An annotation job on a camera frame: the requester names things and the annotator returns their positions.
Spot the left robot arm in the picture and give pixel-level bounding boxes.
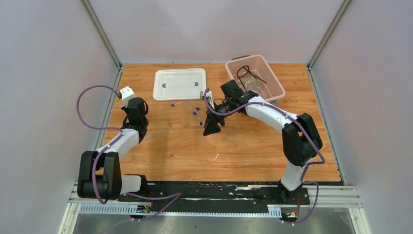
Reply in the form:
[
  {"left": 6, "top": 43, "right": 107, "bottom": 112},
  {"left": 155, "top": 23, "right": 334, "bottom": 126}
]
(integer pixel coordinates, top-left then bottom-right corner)
[{"left": 77, "top": 97, "right": 149, "bottom": 204}]

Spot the white clay triangle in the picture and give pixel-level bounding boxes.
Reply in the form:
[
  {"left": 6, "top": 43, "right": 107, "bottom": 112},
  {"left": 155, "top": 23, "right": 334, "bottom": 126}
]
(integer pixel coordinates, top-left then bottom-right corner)
[{"left": 241, "top": 79, "right": 256, "bottom": 91}]

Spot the clear test tube rack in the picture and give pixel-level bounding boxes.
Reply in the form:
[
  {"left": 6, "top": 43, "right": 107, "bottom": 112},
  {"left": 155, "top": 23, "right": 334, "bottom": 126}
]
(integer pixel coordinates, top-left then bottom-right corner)
[{"left": 140, "top": 134, "right": 152, "bottom": 144}]

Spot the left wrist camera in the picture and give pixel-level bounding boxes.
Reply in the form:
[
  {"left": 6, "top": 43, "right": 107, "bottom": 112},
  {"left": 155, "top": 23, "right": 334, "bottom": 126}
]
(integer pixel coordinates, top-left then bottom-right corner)
[{"left": 119, "top": 86, "right": 136, "bottom": 107}]

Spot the black metal tripod stand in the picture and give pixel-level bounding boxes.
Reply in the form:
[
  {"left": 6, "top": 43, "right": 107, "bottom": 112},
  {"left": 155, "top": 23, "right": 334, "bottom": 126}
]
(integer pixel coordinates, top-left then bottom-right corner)
[{"left": 236, "top": 65, "right": 266, "bottom": 84}]

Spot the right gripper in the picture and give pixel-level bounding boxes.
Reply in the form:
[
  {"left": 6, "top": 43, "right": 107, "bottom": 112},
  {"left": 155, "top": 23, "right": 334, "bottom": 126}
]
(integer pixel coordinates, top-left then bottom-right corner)
[{"left": 203, "top": 99, "right": 235, "bottom": 136}]

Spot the white plastic lid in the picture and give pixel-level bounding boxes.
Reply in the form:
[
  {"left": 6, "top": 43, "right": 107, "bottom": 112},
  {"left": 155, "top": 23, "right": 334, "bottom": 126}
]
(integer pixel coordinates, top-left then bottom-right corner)
[{"left": 152, "top": 68, "right": 206, "bottom": 101}]

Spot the pink plastic bin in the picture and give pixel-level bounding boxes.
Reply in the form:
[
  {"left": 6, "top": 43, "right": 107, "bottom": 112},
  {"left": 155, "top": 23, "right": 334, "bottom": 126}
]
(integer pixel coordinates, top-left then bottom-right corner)
[{"left": 225, "top": 55, "right": 286, "bottom": 102}]

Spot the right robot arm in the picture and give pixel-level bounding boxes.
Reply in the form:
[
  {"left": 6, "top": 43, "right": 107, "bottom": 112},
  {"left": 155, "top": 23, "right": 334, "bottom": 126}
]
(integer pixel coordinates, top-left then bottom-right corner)
[{"left": 200, "top": 80, "right": 325, "bottom": 204}]

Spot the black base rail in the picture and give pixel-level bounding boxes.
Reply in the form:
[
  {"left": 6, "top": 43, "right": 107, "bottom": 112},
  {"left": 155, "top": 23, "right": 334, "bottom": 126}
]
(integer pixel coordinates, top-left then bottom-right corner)
[{"left": 117, "top": 180, "right": 310, "bottom": 214}]

